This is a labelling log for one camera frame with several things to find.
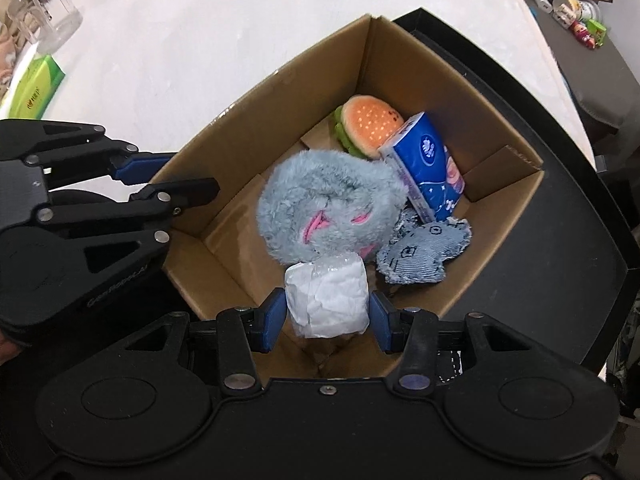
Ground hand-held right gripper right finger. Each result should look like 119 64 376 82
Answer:
369 290 532 395

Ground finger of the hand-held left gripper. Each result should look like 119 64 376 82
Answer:
22 121 177 190
37 177 221 277

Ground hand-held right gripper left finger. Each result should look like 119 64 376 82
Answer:
122 287 289 393

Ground white paper-wrapped bundle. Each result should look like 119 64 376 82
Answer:
284 255 371 339

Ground denim plush toy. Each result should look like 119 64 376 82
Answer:
375 210 472 286

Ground brown cardboard box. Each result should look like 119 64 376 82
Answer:
148 14 545 378

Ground grey-blue fluffy plush toy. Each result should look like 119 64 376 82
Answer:
257 149 408 266

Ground blue tissue packet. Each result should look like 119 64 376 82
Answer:
378 111 467 223

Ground black tray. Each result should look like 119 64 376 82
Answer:
160 7 628 378

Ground burger plush toy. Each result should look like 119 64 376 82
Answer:
333 95 405 161

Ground black stitched plush toy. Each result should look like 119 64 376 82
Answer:
436 345 469 378

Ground green tissue packet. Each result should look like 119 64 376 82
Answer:
0 54 66 121

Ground clear glass jar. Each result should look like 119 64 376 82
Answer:
9 0 84 44

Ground dark side table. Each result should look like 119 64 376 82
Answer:
541 2 640 171

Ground small colourful toy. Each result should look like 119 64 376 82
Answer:
571 17 609 51

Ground white printed mug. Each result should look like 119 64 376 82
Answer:
551 0 601 27

